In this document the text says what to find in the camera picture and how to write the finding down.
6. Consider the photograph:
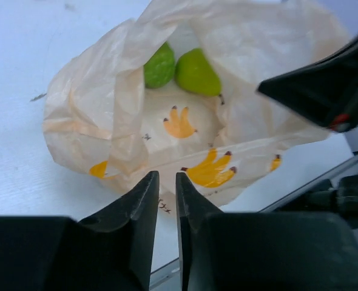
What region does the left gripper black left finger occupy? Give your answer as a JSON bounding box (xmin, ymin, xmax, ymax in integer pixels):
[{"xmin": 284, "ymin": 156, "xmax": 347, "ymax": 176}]
[{"xmin": 54, "ymin": 171, "xmax": 159, "ymax": 290}]

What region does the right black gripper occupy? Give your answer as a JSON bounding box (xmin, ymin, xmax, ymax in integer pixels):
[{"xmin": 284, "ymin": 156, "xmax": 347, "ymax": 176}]
[{"xmin": 257, "ymin": 35, "xmax": 358, "ymax": 132}]

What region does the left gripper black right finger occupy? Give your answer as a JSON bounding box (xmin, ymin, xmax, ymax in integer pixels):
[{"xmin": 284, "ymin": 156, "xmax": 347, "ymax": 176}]
[{"xmin": 175, "ymin": 173, "xmax": 258, "ymax": 290}]

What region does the translucent banana print plastic bag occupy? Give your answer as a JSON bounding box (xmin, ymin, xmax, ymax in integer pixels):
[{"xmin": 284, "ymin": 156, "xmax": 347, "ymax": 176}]
[{"xmin": 42, "ymin": 1, "xmax": 350, "ymax": 211}]

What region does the green fake pear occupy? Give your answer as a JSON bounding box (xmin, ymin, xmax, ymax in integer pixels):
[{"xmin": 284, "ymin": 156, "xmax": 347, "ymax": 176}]
[{"xmin": 175, "ymin": 48, "xmax": 225, "ymax": 105}]

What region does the round bumpy green fake fruit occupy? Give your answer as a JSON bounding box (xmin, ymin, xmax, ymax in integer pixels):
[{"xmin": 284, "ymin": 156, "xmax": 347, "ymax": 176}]
[{"xmin": 143, "ymin": 42, "xmax": 175, "ymax": 89}]

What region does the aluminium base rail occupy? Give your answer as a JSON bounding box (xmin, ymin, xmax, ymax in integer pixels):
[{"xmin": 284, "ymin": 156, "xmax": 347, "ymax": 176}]
[{"xmin": 150, "ymin": 152, "xmax": 358, "ymax": 290}]

